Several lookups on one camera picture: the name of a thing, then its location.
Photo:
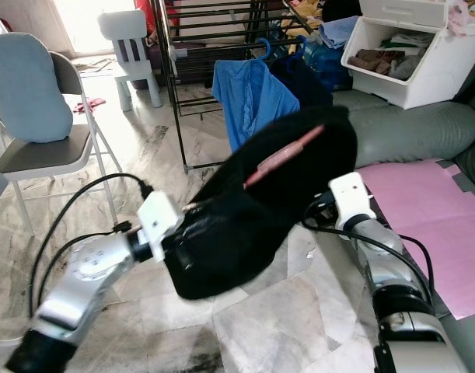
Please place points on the pink plastic hanger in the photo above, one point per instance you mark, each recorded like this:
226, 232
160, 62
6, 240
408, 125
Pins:
284, 155

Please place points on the black garment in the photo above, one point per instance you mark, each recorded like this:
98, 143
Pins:
229, 241

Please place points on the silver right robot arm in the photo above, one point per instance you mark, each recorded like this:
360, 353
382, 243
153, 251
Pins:
385, 241

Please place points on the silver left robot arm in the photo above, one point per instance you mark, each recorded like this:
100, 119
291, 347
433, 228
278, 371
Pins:
89, 268

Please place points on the pink floor mat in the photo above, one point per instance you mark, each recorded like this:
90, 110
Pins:
424, 210

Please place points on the dark navy garment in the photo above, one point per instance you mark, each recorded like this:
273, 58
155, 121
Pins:
311, 81

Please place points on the blue shirt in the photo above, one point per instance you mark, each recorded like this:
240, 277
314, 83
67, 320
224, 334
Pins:
253, 97

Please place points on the white storage bin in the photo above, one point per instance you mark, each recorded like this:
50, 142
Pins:
435, 78

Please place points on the black metal drying rack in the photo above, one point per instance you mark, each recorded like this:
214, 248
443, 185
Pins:
175, 101

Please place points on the light blue cushion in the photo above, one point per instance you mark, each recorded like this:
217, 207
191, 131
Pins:
27, 85

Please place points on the magenta cloth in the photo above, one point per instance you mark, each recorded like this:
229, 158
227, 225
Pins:
89, 105

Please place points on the white child chair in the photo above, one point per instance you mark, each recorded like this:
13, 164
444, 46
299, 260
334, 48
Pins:
127, 27

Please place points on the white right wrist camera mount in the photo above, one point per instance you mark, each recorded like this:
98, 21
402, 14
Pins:
350, 194

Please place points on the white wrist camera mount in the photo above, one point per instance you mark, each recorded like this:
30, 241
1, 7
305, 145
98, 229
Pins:
159, 221
350, 194

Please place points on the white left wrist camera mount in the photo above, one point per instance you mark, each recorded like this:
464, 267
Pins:
159, 221

